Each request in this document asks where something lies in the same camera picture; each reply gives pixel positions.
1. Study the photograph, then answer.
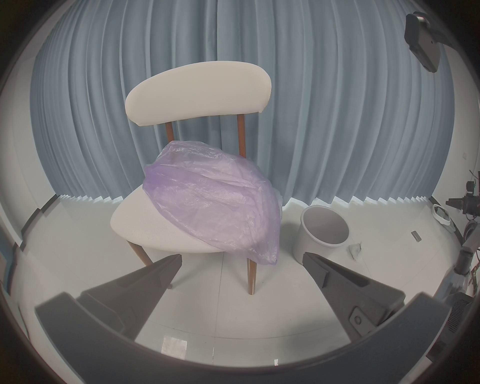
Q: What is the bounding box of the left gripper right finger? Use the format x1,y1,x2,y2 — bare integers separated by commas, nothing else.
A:
302,251,406,343

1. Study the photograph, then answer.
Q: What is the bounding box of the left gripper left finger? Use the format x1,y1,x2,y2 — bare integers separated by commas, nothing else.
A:
77,254,183,341

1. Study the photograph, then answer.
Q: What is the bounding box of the purple plastic bag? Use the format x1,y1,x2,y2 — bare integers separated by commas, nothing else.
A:
143,140,283,266

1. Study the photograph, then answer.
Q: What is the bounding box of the white trash bin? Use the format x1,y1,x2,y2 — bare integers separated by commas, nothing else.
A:
292,205,350,265

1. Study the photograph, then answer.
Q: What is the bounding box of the pale blue curtain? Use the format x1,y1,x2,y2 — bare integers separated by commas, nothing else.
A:
30,0,456,205

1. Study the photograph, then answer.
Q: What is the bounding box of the white cushioned wooden chair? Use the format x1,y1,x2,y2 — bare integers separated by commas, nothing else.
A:
110,60,284,297

